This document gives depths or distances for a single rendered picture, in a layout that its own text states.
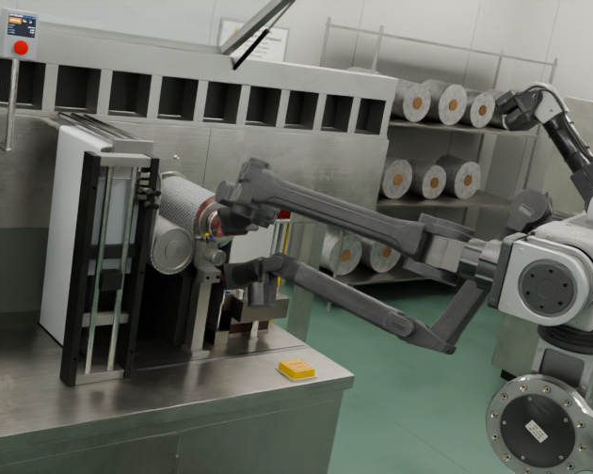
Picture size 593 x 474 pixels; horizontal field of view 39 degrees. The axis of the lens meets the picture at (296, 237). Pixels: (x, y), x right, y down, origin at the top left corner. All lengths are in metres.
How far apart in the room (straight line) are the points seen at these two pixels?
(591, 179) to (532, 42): 5.56
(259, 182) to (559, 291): 0.54
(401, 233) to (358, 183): 1.48
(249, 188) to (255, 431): 0.87
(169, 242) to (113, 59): 0.53
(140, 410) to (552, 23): 5.64
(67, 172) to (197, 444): 0.74
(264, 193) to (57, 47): 0.95
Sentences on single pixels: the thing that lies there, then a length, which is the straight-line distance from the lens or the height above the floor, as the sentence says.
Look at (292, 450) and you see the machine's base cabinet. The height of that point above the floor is 0.69.
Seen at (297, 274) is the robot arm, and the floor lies 1.19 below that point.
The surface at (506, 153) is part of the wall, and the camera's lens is 7.18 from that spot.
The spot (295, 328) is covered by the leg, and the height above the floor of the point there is 0.67.
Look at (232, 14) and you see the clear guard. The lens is 2.36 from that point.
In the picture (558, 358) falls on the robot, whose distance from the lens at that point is 1.69.
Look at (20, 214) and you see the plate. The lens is 2.32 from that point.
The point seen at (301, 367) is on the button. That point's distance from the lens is 2.22.
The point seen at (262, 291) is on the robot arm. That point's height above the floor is 1.12.
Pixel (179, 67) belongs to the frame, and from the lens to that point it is 2.44.
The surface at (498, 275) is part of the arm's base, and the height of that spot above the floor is 1.45.
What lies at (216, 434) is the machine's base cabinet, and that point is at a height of 0.78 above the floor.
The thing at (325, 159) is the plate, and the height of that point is 1.36.
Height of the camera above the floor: 1.78
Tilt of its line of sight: 14 degrees down
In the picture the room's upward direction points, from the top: 10 degrees clockwise
